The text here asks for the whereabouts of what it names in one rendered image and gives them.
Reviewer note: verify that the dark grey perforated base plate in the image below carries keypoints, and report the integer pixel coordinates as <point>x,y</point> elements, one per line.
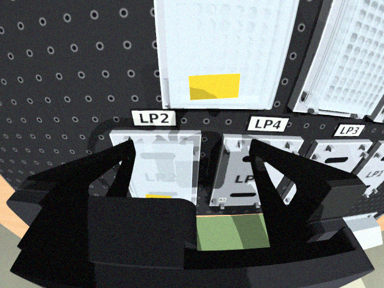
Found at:
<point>71,70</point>

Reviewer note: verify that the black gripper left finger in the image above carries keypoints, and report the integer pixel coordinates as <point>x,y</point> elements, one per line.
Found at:
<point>76,176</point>

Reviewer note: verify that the white control panel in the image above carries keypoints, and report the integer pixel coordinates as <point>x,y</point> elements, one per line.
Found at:
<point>366,229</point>

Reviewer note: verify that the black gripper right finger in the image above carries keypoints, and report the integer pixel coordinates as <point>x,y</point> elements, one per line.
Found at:
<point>322,191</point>

